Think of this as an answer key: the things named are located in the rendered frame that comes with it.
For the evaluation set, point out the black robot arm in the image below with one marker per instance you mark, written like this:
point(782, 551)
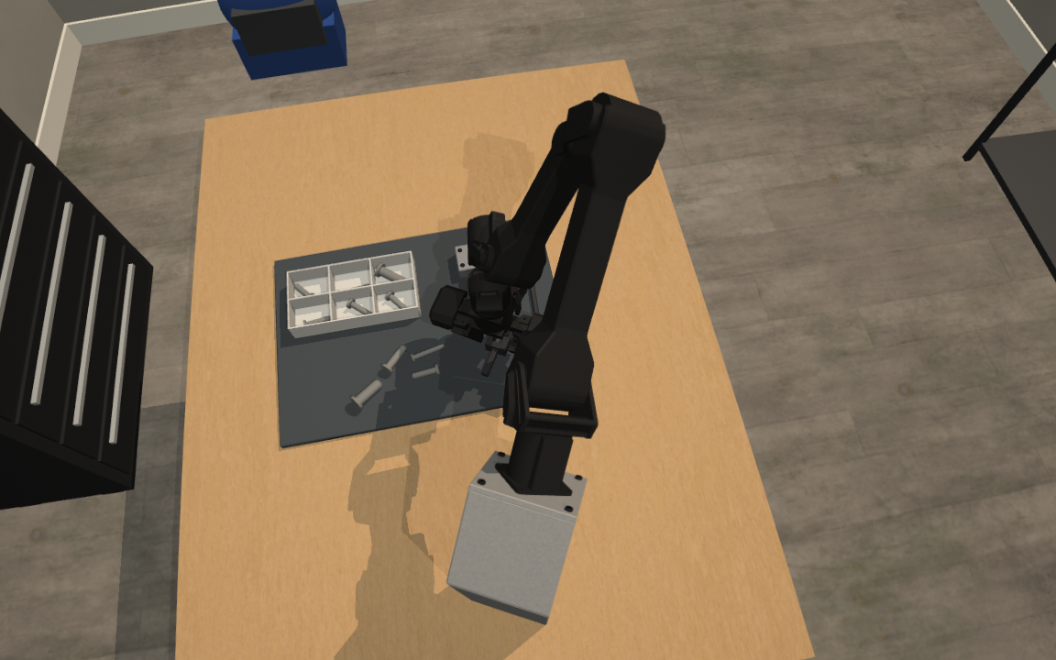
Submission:
point(604, 154)

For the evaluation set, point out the grey metal clevis fork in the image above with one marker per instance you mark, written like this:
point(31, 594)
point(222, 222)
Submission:
point(495, 348)

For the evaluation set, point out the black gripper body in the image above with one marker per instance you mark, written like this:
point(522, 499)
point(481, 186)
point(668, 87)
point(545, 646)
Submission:
point(448, 311)

